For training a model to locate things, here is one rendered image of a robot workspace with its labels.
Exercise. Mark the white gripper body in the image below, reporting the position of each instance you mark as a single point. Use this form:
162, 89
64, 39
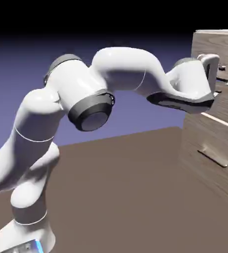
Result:
213, 68

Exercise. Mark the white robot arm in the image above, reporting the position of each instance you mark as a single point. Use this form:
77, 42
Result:
80, 83

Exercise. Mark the light wood cabinet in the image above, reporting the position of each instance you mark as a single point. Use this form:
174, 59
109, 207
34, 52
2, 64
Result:
208, 168

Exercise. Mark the large wood drawer front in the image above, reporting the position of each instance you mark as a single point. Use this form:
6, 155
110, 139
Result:
204, 177

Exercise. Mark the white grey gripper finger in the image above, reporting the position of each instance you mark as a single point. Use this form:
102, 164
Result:
222, 68
217, 93

